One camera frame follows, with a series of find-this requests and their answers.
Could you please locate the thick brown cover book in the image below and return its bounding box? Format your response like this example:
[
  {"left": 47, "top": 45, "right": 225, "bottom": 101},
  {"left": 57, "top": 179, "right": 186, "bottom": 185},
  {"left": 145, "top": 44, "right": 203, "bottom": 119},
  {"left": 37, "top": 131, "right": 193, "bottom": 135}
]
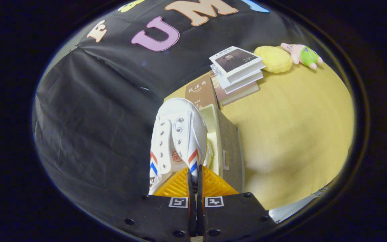
[{"left": 214, "top": 80, "right": 260, "bottom": 107}]

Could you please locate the white portrait cover book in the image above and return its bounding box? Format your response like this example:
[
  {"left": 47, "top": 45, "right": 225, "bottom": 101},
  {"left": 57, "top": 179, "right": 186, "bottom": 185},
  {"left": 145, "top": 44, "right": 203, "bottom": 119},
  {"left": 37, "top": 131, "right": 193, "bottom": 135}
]
[{"left": 209, "top": 46, "right": 266, "bottom": 84}]

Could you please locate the grey storage box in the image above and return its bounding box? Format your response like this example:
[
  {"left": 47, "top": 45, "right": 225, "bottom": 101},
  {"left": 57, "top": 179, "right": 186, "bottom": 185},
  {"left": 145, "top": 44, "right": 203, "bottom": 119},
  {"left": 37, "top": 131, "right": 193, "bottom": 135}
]
[{"left": 199, "top": 104, "right": 246, "bottom": 194}]

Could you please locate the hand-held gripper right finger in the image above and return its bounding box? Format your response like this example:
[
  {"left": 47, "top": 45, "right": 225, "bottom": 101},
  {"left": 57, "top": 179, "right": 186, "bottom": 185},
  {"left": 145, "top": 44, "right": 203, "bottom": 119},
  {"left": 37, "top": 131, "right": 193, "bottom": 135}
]
[{"left": 197, "top": 165, "right": 276, "bottom": 242}]

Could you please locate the yellow round plush toy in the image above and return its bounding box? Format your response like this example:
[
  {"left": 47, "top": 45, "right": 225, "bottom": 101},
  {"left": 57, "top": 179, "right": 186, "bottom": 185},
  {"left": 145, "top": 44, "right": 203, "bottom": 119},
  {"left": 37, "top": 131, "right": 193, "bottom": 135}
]
[{"left": 254, "top": 46, "right": 293, "bottom": 74}]

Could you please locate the pink and green plush toy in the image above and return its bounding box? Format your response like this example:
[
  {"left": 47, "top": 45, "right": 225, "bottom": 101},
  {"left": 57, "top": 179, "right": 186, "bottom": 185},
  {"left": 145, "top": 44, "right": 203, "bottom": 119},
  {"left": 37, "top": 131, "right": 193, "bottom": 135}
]
[{"left": 280, "top": 43, "right": 324, "bottom": 70}]

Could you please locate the black backdrop cloth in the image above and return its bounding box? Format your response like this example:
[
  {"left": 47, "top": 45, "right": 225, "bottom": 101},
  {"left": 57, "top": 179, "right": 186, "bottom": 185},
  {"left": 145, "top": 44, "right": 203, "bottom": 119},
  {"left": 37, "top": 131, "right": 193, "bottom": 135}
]
[{"left": 32, "top": 0, "right": 315, "bottom": 229}]

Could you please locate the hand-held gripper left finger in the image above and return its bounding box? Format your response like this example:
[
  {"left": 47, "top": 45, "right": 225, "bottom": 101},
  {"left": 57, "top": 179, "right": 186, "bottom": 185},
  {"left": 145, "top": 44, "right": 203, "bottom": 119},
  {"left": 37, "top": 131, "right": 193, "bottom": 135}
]
[{"left": 111, "top": 166, "right": 196, "bottom": 242}]

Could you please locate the white patterned cover book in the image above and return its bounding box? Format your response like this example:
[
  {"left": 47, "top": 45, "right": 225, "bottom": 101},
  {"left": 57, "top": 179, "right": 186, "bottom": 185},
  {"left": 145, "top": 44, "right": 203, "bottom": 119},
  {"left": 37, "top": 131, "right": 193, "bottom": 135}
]
[{"left": 210, "top": 64, "right": 264, "bottom": 95}]

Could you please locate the thin brown book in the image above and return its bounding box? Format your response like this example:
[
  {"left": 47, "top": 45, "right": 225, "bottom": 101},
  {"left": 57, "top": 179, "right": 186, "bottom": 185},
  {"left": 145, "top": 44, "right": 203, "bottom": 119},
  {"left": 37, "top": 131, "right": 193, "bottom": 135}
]
[{"left": 184, "top": 74, "right": 218, "bottom": 110}]

